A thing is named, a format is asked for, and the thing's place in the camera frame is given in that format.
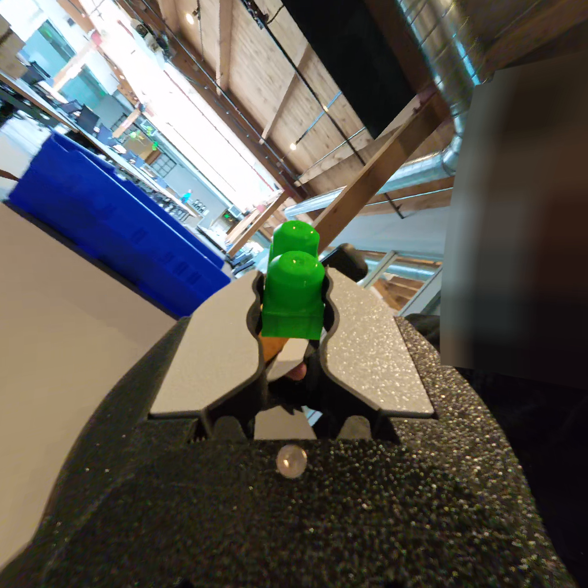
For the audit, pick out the blue plastic storage bin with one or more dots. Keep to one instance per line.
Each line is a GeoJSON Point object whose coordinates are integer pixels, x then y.
{"type": "Point", "coordinates": [115, 216]}

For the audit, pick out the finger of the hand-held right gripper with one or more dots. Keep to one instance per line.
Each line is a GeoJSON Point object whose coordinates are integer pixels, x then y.
{"type": "Point", "coordinates": [289, 356]}

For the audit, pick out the green two-stud mega block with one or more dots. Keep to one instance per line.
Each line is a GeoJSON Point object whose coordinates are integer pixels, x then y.
{"type": "Point", "coordinates": [291, 294]}

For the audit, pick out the row of blue office chairs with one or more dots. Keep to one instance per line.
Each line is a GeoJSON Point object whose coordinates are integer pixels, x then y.
{"type": "Point", "coordinates": [87, 117]}

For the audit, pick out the person's right hand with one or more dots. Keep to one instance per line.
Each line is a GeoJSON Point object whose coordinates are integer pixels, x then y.
{"type": "Point", "coordinates": [297, 372]}

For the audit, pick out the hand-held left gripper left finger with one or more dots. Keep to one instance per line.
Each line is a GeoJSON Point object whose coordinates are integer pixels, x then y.
{"type": "Point", "coordinates": [211, 358]}

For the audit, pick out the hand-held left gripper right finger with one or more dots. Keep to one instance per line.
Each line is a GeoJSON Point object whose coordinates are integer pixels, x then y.
{"type": "Point", "coordinates": [376, 358]}

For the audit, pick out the silver ventilation duct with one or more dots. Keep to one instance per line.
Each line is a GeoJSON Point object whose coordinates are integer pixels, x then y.
{"type": "Point", "coordinates": [441, 55]}

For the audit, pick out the metal stair railing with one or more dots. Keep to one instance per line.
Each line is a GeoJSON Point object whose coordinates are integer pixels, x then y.
{"type": "Point", "coordinates": [390, 271]}

